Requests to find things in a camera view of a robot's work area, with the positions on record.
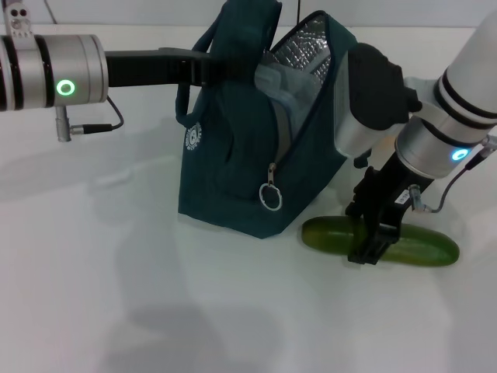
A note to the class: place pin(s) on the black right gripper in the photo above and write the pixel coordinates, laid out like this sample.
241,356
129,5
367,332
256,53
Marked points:
392,194

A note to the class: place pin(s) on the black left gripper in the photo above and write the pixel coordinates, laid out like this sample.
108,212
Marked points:
143,70

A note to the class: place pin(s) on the green cucumber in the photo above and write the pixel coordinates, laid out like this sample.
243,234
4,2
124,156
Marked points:
423,248

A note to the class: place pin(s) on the clear plastic lidded container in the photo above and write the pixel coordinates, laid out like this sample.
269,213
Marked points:
295,97

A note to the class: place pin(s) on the dark teal lunch bag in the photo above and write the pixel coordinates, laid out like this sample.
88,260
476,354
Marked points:
233,175

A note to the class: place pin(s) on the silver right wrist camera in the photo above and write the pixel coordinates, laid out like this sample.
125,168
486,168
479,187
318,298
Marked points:
357,116

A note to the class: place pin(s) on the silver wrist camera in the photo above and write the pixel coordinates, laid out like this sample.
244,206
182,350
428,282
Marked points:
357,116
19,23

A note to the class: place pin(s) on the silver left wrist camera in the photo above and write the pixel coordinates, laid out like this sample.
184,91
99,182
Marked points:
19,23

